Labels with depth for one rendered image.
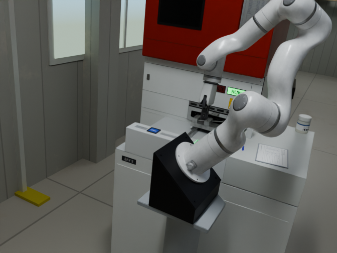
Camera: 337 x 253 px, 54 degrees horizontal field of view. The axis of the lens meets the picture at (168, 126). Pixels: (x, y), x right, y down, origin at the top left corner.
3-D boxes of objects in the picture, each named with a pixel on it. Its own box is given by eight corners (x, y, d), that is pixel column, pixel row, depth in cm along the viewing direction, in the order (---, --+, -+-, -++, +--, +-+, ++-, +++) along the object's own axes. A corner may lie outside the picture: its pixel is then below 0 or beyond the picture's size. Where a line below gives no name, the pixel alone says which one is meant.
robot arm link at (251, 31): (254, 25, 127) (199, 74, 145) (271, 33, 140) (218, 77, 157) (242, 8, 130) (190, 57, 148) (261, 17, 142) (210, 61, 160)
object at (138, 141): (133, 144, 188) (135, 121, 182) (227, 174, 167) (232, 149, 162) (124, 150, 180) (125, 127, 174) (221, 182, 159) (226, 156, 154)
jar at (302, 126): (295, 128, 197) (299, 113, 194) (308, 131, 195) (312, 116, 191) (294, 131, 191) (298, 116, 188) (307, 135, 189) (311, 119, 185)
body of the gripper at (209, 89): (207, 79, 160) (202, 102, 162) (200, 79, 151) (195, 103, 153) (222, 82, 158) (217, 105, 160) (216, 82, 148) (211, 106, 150)
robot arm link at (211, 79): (207, 75, 160) (205, 81, 160) (201, 74, 152) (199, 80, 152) (223, 78, 157) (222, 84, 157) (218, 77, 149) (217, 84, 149)
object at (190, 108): (187, 118, 228) (189, 105, 225) (250, 134, 212) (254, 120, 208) (186, 119, 227) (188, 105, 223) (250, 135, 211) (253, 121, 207)
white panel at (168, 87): (142, 109, 244) (146, 54, 229) (252, 137, 214) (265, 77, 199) (140, 110, 242) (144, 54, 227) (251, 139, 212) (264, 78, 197)
